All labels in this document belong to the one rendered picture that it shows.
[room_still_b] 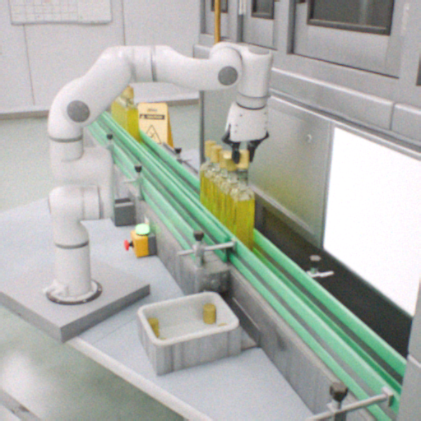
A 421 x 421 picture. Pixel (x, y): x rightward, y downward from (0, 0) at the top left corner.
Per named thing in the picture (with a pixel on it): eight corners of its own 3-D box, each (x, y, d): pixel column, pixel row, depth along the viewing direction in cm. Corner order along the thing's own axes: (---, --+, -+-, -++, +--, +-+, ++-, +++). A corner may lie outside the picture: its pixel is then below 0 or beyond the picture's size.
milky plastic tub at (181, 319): (242, 353, 139) (242, 323, 135) (155, 375, 131) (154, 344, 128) (215, 316, 154) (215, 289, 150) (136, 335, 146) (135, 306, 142)
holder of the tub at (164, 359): (260, 349, 141) (261, 323, 138) (156, 376, 131) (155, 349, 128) (232, 314, 155) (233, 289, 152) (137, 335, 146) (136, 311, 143)
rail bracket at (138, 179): (145, 201, 200) (143, 166, 194) (125, 204, 197) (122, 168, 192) (141, 197, 203) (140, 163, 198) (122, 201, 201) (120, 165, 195)
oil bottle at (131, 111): (141, 148, 261) (137, 88, 249) (129, 150, 259) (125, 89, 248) (137, 145, 265) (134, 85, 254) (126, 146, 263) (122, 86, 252)
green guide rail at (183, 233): (202, 266, 153) (202, 241, 150) (199, 267, 153) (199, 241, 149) (85, 123, 302) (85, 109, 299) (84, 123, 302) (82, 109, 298)
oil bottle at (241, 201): (253, 258, 158) (256, 188, 150) (235, 261, 157) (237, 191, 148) (245, 250, 163) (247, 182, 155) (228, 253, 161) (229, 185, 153)
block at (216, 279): (230, 292, 154) (231, 270, 151) (199, 298, 151) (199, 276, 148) (225, 285, 157) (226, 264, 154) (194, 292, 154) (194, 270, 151)
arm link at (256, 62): (211, 51, 127) (210, 36, 134) (207, 94, 133) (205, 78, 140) (276, 56, 128) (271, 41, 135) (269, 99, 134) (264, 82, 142)
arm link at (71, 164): (48, 130, 142) (112, 129, 146) (54, 211, 154) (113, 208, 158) (48, 143, 134) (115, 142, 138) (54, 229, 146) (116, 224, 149)
